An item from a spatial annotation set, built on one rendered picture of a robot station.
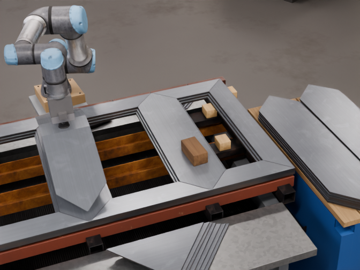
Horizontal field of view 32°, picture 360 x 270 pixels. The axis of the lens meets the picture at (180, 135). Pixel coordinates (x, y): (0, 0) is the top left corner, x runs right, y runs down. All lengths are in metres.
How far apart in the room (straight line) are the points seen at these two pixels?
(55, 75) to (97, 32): 3.29
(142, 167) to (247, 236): 0.64
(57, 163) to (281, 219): 0.82
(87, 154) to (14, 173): 0.50
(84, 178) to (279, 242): 0.71
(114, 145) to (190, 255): 0.85
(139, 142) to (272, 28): 2.90
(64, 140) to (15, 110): 2.24
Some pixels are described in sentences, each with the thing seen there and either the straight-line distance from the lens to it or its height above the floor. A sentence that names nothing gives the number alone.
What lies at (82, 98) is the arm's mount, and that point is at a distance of 3.11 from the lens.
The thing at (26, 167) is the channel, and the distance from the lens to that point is 2.74.
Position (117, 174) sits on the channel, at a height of 0.68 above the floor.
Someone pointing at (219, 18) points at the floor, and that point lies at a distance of 5.60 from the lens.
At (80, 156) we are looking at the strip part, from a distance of 2.25.
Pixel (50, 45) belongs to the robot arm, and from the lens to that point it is 2.30.
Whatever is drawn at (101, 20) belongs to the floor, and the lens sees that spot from 5.72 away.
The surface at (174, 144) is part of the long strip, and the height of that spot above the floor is 0.84.
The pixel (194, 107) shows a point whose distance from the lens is 3.00.
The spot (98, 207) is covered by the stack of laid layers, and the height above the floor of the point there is 0.84.
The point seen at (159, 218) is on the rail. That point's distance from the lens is 2.24.
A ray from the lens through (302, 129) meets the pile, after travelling 2.55.
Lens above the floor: 2.27
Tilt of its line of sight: 34 degrees down
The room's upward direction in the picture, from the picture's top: 3 degrees counter-clockwise
